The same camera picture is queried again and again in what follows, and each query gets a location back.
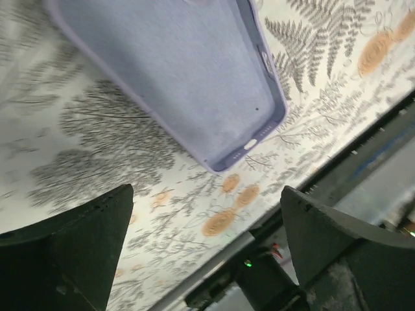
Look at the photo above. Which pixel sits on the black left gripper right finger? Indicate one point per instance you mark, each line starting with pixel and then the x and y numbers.
pixel 343 263

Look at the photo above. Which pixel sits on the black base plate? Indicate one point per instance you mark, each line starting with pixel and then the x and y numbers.
pixel 372 180

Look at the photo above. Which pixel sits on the lilac phone case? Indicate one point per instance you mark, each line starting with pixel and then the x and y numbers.
pixel 201 69

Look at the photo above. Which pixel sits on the floral tablecloth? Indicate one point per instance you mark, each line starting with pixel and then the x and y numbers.
pixel 69 134

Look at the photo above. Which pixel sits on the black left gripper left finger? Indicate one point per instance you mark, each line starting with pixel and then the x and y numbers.
pixel 68 261

